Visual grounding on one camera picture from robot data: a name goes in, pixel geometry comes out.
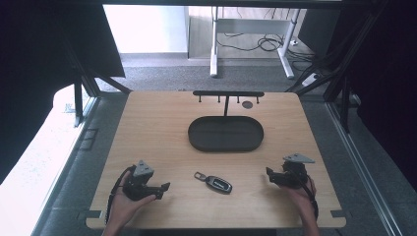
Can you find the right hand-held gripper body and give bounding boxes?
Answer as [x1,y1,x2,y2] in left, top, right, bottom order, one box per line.
[270,152,316,190]

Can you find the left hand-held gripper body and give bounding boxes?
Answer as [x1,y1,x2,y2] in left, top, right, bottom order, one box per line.
[122,159,164,202]

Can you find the black car key fob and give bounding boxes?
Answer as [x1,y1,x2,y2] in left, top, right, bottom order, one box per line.
[193,171,233,195]

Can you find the black key rack with tray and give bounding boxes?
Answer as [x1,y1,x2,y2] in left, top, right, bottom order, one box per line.
[187,89,266,153]

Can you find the person's right hand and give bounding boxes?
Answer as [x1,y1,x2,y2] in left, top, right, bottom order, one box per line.
[277,176,318,218]

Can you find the person's left hand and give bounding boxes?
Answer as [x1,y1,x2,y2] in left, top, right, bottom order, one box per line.
[107,171,157,229]

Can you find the grey floor socket plate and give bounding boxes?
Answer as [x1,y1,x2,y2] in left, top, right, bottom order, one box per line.
[78,128,99,151]

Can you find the black metal stand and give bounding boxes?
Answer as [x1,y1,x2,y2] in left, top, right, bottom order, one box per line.
[284,0,391,134]
[62,35,133,129]

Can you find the white power strip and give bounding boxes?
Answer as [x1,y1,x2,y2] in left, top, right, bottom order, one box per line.
[301,72,321,88]

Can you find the black curtain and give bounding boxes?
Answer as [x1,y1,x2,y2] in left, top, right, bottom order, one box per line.
[328,0,417,193]
[0,0,126,185]

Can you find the dark cabinet panel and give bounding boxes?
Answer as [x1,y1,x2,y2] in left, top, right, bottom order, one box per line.
[297,7,342,56]

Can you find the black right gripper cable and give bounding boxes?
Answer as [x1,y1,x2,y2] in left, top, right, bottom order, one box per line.
[292,167,320,220]

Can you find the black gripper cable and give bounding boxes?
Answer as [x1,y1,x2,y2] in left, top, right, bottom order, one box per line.
[292,167,320,220]
[103,164,137,226]

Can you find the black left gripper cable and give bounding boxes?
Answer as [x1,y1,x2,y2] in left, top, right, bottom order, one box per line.
[103,164,137,226]

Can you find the aluminium floor rail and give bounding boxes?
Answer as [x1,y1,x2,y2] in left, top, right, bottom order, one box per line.
[325,100,405,236]

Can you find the black floor cables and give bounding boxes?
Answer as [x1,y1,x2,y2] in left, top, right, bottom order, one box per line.
[216,30,318,73]

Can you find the white desk frame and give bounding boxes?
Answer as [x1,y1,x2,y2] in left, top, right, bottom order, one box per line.
[208,6,297,80]

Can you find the white wall board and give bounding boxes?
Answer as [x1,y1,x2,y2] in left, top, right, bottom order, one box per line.
[102,4,190,55]

